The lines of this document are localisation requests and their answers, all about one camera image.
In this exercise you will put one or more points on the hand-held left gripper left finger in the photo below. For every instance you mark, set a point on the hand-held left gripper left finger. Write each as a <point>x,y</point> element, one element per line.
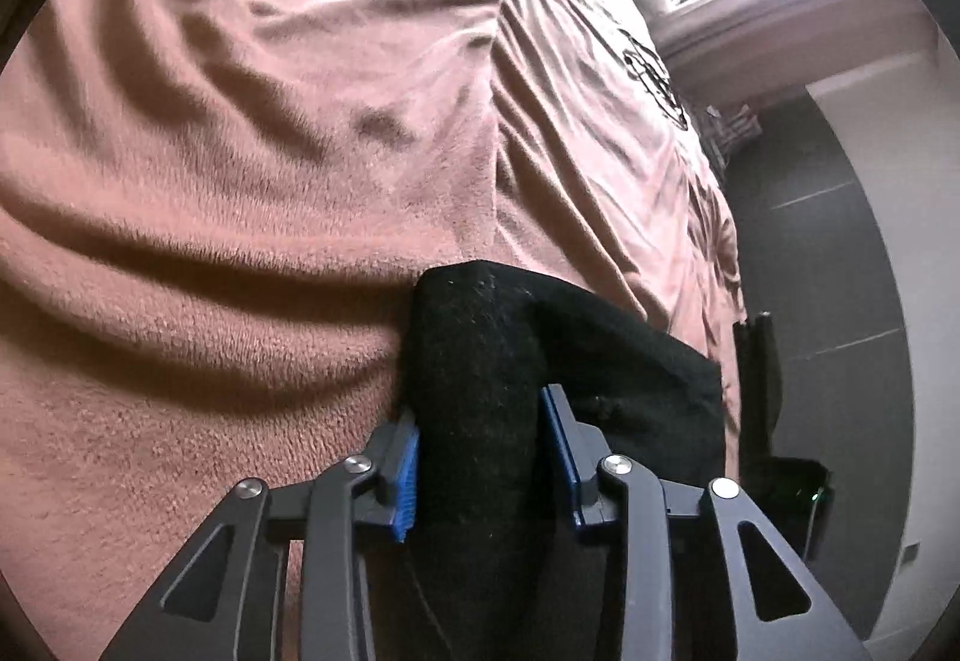
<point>405,481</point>

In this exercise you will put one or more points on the pink curtain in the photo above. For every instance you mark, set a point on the pink curtain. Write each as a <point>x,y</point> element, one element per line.
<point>787,9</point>

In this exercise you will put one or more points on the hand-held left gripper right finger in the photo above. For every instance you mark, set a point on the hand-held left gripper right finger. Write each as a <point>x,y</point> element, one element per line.
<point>559,451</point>

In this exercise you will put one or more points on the black pants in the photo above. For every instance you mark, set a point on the black pants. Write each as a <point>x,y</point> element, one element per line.
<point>480,368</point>

